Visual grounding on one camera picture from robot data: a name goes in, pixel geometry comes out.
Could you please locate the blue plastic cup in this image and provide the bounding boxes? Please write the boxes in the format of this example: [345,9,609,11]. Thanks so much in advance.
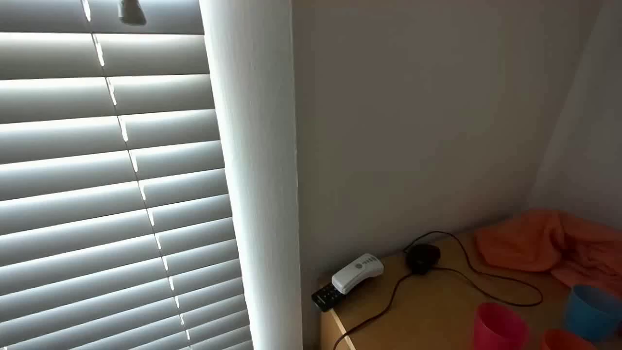
[564,285,622,343]

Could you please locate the white handheld device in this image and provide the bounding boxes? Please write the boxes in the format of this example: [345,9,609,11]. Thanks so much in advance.
[331,254,385,296]

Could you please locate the orange plastic cup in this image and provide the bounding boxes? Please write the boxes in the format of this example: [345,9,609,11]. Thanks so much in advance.
[543,330,595,350]

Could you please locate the black remote control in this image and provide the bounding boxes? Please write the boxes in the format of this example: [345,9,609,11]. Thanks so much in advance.
[312,285,345,312]

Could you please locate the orange towel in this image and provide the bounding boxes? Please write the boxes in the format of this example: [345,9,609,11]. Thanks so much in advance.
[475,211,622,296]

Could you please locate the wooden dresser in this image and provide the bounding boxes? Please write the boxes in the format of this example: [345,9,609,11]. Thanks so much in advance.
[321,230,572,350]

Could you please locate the white window blind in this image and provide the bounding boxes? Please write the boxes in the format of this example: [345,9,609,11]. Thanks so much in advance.
[0,0,253,350]

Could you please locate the pink plastic cup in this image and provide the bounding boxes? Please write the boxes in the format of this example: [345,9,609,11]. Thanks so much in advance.
[473,302,529,350]

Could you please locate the black computer mouse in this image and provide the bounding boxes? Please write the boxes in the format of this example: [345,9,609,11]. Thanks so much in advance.
[407,244,442,275]

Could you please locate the black mouse cable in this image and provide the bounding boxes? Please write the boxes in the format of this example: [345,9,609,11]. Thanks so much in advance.
[331,230,547,350]

